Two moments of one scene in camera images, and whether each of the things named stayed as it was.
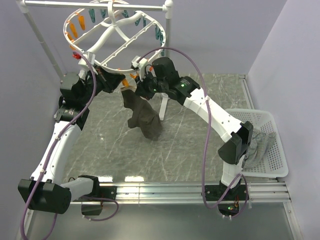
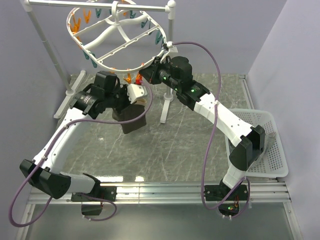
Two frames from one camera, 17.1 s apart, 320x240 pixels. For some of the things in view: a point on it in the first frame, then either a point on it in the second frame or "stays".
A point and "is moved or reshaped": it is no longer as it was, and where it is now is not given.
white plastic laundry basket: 274,164 stays
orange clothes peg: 125,83 is moved or reshaped
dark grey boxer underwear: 143,116 to 131,112
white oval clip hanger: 114,36 stays
